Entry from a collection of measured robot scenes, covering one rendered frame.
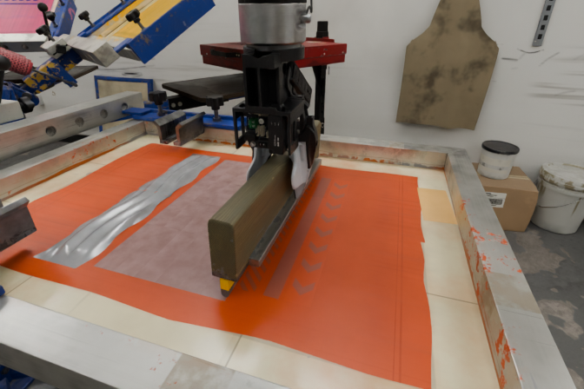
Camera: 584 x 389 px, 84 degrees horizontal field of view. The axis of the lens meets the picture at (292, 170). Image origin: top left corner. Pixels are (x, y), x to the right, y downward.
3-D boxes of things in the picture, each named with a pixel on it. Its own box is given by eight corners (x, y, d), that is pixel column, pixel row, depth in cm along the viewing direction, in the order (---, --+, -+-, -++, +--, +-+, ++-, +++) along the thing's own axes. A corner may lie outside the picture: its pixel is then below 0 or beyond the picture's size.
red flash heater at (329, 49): (291, 56, 199) (291, 36, 194) (350, 64, 168) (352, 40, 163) (202, 66, 162) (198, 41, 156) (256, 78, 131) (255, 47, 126)
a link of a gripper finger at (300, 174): (285, 215, 44) (272, 154, 40) (297, 193, 49) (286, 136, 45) (307, 215, 43) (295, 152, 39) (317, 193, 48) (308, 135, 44)
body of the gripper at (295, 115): (234, 154, 40) (223, 50, 34) (260, 129, 47) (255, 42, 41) (293, 161, 38) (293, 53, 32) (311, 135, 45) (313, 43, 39)
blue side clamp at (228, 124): (248, 143, 81) (247, 116, 78) (240, 150, 77) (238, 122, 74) (149, 132, 89) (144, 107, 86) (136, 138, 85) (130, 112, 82)
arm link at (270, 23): (254, 3, 40) (319, 3, 37) (255, 43, 42) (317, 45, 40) (225, 4, 33) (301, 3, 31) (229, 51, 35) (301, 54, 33)
